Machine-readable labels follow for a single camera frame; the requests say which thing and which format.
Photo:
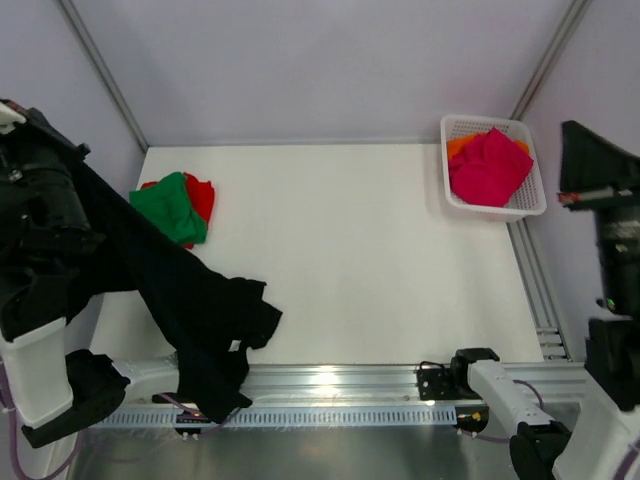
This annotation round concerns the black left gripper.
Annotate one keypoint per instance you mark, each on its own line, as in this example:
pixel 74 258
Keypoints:
pixel 38 125

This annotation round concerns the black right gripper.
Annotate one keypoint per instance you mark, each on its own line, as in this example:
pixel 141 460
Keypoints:
pixel 588 161

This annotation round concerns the black t shirt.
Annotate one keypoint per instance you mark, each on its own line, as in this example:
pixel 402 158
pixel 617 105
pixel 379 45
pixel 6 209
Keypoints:
pixel 209 319

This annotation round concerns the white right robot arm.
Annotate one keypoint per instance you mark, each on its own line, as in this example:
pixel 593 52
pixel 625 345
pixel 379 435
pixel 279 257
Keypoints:
pixel 579 422

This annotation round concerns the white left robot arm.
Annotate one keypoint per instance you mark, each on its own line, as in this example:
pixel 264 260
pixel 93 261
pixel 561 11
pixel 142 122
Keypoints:
pixel 55 393

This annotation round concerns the white plastic basket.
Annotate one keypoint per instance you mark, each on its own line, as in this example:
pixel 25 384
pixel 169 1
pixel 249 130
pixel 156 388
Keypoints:
pixel 529 199

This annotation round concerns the pink t shirt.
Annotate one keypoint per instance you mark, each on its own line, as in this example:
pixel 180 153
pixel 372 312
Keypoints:
pixel 489 170

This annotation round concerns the green t shirt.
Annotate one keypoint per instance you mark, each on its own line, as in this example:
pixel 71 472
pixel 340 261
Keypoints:
pixel 172 210

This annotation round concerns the orange t shirt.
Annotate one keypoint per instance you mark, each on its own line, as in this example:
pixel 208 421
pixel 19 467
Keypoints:
pixel 455 146

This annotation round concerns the red t shirt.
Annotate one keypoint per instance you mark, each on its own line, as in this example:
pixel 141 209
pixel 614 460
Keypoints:
pixel 200 197

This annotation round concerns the right rear frame post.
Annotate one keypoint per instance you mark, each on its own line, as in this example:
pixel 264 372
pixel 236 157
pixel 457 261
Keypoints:
pixel 555 47

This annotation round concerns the frame post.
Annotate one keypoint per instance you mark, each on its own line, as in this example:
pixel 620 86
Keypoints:
pixel 555 47
pixel 101 69

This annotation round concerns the left rear frame post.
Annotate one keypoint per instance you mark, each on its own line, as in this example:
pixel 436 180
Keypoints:
pixel 101 69

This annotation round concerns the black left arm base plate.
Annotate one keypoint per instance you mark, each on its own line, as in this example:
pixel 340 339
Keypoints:
pixel 172 398

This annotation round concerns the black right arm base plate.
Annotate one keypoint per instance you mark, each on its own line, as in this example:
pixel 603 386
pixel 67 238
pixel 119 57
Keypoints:
pixel 436 381

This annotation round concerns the aluminium front rail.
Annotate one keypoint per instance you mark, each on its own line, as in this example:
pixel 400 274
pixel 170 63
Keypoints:
pixel 387 385

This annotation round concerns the grey slotted cable duct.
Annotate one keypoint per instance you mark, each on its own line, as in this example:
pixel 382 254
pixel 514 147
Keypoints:
pixel 287 417

